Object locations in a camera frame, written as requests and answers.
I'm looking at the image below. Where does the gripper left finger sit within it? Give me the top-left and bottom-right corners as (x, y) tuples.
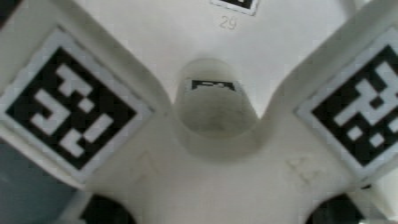
(80, 195), (137, 224)

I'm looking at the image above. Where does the white round table top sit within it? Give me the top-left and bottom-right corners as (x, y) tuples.
(75, 0), (372, 112)

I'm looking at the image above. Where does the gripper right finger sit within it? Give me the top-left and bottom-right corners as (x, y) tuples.
(306, 194), (365, 224)

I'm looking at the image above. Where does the white cylindrical table leg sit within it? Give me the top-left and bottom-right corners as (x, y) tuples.
(173, 58), (263, 140)

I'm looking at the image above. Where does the white cross-shaped table base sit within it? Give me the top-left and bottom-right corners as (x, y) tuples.
(0, 0), (398, 224)

